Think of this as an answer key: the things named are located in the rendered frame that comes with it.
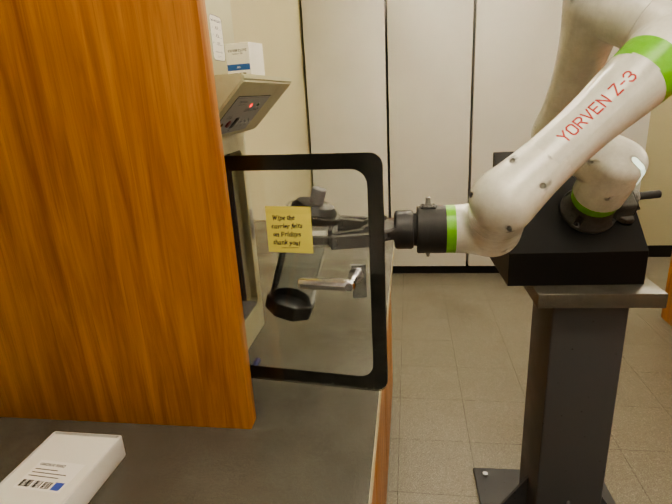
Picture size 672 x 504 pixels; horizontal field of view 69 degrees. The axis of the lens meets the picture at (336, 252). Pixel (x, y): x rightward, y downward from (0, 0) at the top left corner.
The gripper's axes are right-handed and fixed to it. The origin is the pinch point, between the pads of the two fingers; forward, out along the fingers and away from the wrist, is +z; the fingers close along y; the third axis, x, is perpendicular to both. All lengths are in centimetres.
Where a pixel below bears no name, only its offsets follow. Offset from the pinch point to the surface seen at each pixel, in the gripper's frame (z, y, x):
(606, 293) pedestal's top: -70, -34, 28
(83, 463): 28, 40, 23
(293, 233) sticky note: -1.1, 19.3, -5.2
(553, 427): -62, -39, 74
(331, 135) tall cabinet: 40, -293, 5
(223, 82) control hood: 8.0, 17.7, -28.4
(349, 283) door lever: -10.5, 25.4, 0.9
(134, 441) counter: 26.5, 30.2, 27.3
